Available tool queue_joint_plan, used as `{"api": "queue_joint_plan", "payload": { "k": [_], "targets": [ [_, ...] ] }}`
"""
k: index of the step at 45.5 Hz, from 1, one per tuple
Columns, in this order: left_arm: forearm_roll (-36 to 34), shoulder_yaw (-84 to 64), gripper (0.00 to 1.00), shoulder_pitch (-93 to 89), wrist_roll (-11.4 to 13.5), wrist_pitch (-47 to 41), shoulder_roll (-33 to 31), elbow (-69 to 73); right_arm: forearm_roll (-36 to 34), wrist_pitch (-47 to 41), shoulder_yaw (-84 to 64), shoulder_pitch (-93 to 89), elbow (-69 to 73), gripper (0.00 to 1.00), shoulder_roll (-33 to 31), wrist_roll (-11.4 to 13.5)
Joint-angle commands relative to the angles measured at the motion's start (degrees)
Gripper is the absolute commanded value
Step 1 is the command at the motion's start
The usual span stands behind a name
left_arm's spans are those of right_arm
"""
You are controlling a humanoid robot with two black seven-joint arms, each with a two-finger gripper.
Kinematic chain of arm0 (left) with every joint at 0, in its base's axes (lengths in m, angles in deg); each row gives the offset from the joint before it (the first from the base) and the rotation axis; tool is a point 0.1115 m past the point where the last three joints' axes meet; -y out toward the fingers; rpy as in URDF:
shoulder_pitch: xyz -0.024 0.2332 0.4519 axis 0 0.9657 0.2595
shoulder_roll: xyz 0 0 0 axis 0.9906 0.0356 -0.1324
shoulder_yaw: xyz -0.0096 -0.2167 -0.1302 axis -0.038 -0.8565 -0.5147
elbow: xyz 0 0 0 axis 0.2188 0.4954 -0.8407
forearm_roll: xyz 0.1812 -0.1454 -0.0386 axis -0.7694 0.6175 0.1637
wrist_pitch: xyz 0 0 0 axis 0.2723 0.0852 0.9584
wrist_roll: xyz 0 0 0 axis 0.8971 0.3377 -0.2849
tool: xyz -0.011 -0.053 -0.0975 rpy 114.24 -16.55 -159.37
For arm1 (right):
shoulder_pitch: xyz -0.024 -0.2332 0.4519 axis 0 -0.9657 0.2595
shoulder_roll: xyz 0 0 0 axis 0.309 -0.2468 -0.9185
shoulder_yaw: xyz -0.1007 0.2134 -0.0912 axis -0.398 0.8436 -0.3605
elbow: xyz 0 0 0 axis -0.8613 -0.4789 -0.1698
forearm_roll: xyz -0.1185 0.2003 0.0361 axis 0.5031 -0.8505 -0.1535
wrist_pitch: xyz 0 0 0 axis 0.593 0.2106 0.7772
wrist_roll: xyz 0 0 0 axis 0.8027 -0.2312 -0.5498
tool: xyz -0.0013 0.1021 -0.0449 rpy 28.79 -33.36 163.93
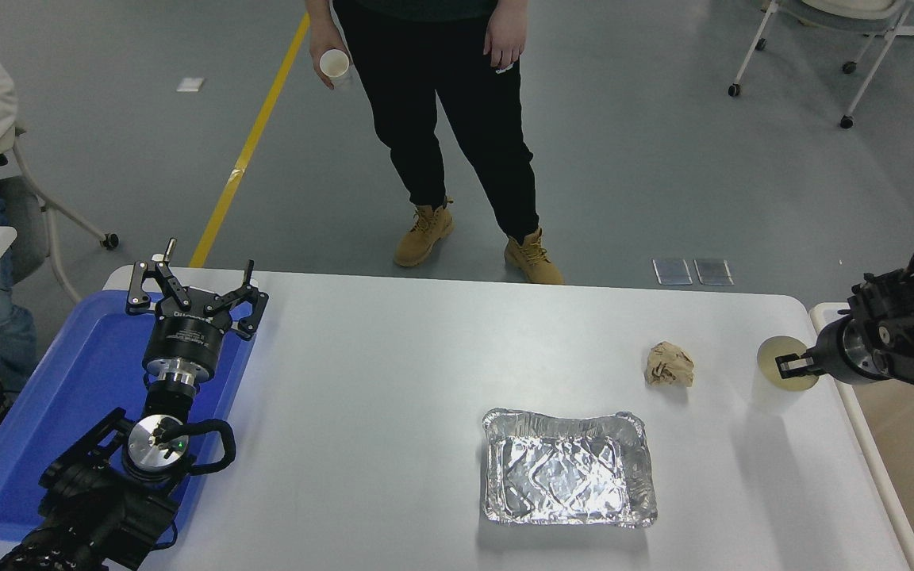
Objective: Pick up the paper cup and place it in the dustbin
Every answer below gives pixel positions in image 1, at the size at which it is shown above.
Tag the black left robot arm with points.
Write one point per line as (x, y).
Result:
(92, 511)

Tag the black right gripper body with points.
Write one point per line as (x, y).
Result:
(831, 355)

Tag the person's left hand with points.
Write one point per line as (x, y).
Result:
(505, 36)

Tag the white wheeled chair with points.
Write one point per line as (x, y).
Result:
(734, 90)
(109, 240)

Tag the blue plastic tray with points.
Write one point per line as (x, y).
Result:
(68, 381)

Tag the tan boot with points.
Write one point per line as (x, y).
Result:
(532, 258)
(425, 232)

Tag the standing person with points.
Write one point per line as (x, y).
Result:
(449, 95)

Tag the printed white paper cup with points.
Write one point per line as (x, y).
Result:
(336, 65)

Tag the crumpled tan paper ball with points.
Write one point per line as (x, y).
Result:
(670, 365)

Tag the plain white paper cup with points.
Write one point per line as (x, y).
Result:
(774, 349)

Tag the silver floor plate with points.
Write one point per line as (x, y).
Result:
(673, 271)
(713, 271)

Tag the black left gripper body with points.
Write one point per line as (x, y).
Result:
(186, 339)

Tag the white paper scrap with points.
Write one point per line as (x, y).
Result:
(190, 85)

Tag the silver foil tray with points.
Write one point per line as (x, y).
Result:
(568, 468)

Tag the person's right hand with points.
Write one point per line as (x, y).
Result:
(322, 36)

